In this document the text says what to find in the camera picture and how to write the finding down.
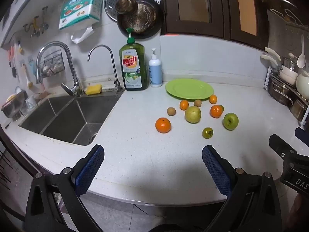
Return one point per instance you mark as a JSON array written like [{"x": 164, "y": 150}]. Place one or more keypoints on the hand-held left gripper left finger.
[{"x": 89, "y": 169}]

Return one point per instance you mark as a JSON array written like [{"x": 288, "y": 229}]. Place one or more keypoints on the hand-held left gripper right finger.
[{"x": 217, "y": 171}]

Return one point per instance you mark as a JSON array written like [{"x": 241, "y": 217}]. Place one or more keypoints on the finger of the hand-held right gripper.
[
  {"x": 277, "y": 145},
  {"x": 303, "y": 137}
]

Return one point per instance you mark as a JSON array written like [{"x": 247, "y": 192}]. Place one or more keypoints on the small green plum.
[
  {"x": 222, "y": 108},
  {"x": 207, "y": 133}
]

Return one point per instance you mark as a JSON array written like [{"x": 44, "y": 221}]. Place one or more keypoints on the green apple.
[{"x": 230, "y": 121}]

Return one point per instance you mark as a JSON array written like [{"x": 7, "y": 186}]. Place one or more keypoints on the medium orange mandarin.
[{"x": 216, "y": 111}]

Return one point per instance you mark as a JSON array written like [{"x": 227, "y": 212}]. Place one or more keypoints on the yellow-green apple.
[{"x": 193, "y": 114}]

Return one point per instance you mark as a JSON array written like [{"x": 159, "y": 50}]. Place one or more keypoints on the large orange mandarin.
[{"x": 163, "y": 125}]

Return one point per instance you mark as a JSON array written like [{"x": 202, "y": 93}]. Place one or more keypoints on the brown longan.
[
  {"x": 171, "y": 111},
  {"x": 197, "y": 103}
]

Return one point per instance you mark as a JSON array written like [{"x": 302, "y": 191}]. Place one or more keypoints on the green plate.
[{"x": 189, "y": 89}]

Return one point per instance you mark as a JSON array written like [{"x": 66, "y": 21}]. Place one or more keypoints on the stainless steel pot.
[
  {"x": 298, "y": 108},
  {"x": 280, "y": 93}
]

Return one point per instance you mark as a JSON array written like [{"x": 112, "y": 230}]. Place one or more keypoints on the stainless steel sink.
[{"x": 70, "y": 118}]

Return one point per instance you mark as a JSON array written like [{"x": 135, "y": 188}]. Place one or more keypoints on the white round pot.
[{"x": 303, "y": 83}]

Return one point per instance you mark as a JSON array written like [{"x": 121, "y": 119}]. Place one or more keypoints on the small orange mandarin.
[
  {"x": 184, "y": 104},
  {"x": 213, "y": 99}
]

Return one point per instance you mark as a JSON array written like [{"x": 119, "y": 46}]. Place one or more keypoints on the steel pot with lid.
[{"x": 289, "y": 64}]

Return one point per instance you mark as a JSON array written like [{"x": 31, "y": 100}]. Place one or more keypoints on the white ladle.
[{"x": 301, "y": 59}]

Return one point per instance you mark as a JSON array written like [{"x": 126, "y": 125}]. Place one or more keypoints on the yellow sponge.
[{"x": 94, "y": 89}]

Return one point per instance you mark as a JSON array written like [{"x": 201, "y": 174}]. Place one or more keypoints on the steel dish container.
[{"x": 13, "y": 105}]

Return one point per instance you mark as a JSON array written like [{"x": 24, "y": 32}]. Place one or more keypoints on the yellow dish brush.
[{"x": 29, "y": 82}]

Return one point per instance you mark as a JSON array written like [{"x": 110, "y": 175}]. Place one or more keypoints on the thin steel faucet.
[{"x": 113, "y": 65}]

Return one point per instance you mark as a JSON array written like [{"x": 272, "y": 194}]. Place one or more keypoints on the green dish soap bottle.
[{"x": 132, "y": 67}]

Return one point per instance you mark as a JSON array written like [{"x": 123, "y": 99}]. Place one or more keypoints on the large steel faucet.
[{"x": 70, "y": 60}]

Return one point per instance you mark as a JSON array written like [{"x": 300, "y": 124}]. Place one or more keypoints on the white blue pump bottle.
[{"x": 155, "y": 73}]

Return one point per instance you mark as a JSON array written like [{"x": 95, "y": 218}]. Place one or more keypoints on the white plastic bag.
[{"x": 80, "y": 35}]

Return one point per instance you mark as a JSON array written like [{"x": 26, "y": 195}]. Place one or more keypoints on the dark wooden cabinet door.
[
  {"x": 193, "y": 2},
  {"x": 246, "y": 9}
]

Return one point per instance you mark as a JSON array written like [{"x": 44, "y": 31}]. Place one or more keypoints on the black frying pan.
[{"x": 144, "y": 19}]

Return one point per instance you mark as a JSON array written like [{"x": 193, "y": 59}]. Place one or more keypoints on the green white tissue pack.
[{"x": 80, "y": 7}]

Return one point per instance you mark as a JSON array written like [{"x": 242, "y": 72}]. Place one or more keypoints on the round perforated steamer tray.
[{"x": 109, "y": 2}]

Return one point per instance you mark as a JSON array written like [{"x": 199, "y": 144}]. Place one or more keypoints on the yellow wall hook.
[{"x": 35, "y": 25}]

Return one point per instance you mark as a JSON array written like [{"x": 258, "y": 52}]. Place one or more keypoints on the white wall shelf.
[{"x": 21, "y": 7}]

